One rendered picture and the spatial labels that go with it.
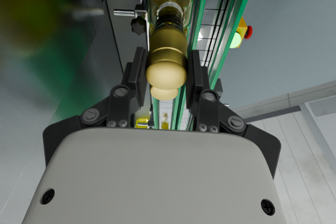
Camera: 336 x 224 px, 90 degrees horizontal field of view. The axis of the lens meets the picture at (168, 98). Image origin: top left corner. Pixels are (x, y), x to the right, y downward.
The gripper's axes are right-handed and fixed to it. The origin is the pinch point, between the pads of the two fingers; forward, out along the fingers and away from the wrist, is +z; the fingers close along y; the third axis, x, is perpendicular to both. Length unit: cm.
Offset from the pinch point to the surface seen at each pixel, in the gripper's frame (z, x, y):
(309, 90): 137, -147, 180
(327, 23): 62, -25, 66
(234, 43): 34.1, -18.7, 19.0
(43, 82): 1.7, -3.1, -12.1
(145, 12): 22.8, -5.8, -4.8
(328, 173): 47, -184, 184
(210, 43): 31.6, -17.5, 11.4
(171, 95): 3.4, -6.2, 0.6
